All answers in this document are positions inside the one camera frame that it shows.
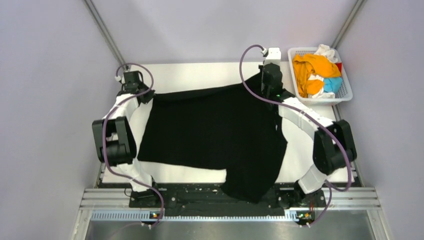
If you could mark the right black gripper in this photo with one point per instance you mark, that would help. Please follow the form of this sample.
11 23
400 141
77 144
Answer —
261 67

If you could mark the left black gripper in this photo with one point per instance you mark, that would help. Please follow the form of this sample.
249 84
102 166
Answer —
150 94

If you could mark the black t shirt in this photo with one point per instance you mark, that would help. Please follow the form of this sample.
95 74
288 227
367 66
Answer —
222 128

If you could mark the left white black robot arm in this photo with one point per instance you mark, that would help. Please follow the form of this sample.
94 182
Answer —
114 140

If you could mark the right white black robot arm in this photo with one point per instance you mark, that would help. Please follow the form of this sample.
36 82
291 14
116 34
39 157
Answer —
333 144

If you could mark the yellow t shirt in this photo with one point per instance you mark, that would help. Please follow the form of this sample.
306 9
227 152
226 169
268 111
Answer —
310 64

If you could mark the blue t shirt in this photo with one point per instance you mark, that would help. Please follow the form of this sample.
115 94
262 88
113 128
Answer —
332 85

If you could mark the white t shirt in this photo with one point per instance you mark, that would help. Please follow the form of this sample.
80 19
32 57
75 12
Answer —
330 54

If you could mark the red t shirt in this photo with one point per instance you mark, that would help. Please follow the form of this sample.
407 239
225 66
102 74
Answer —
339 66

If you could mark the white plastic laundry basket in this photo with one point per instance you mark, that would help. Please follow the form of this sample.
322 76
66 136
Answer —
345 92

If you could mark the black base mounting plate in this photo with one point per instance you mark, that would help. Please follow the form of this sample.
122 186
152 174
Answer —
224 200

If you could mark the left aluminium corner post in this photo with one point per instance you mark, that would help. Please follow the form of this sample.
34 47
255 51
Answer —
104 31

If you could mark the aluminium corner post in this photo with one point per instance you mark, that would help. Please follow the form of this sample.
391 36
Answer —
104 31
358 5

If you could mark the right aluminium corner post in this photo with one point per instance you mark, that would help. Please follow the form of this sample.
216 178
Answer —
358 5

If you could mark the aluminium front frame rail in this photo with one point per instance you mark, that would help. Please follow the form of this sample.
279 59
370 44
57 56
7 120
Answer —
356 199

